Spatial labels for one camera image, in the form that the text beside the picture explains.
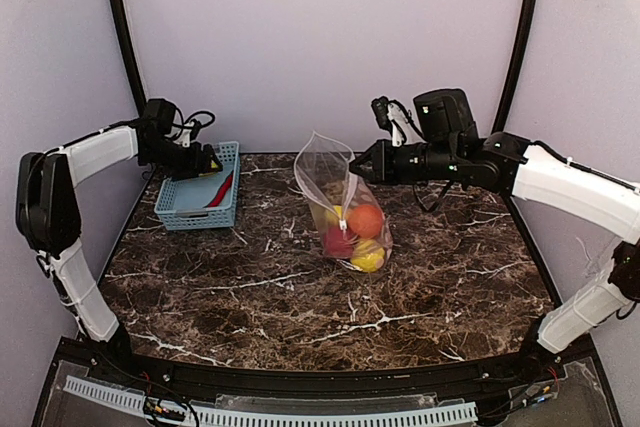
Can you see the yellow round fruit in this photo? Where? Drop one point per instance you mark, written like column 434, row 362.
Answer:
column 368, row 256

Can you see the red fruit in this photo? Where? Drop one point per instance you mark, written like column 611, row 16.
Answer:
column 338, row 243

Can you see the black frame post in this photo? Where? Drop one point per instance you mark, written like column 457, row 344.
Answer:
column 521, row 38
column 123, row 35

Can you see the black front table rail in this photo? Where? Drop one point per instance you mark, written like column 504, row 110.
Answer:
column 499, row 384

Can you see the orange fruit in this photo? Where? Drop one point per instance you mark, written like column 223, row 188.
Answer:
column 365, row 220

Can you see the blue plastic basket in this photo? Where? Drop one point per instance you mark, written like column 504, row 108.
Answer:
column 181, row 205

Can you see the clear zip top bag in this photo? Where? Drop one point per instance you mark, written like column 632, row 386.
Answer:
column 321, row 170

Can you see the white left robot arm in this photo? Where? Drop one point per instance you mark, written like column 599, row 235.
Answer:
column 47, row 212

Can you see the black right frame post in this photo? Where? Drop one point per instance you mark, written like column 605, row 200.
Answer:
column 521, row 38

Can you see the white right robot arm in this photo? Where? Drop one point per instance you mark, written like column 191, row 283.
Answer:
column 440, row 142

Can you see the black left frame post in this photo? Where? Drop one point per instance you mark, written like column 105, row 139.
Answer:
column 123, row 35

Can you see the red chili pepper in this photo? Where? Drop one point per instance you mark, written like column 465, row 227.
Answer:
column 221, row 192

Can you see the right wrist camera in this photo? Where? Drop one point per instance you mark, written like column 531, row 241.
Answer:
column 393, row 118

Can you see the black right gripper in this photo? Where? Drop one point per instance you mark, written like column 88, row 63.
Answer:
column 380, row 162

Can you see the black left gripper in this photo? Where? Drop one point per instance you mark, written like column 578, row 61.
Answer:
column 201, row 158

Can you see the yellow oblong fruit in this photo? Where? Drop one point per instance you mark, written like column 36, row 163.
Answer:
column 334, row 217

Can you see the white slotted cable duct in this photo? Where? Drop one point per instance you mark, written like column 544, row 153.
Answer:
column 230, row 410

